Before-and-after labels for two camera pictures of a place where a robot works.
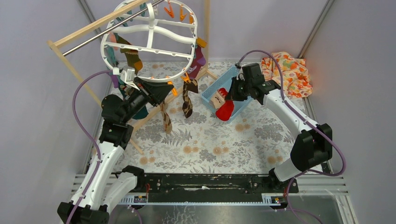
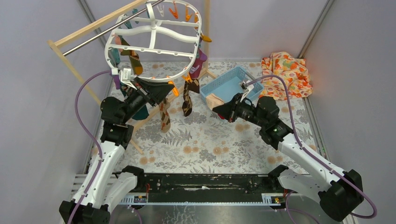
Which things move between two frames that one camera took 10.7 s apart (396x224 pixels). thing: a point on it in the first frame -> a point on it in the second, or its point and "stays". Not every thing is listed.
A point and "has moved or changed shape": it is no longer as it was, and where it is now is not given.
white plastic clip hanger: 159,45 stays
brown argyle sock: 191,85 stays
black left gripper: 148,92 stays
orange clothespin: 174,90 stays
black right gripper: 232,94 -> 230,109
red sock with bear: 225,108 has moved or changed shape
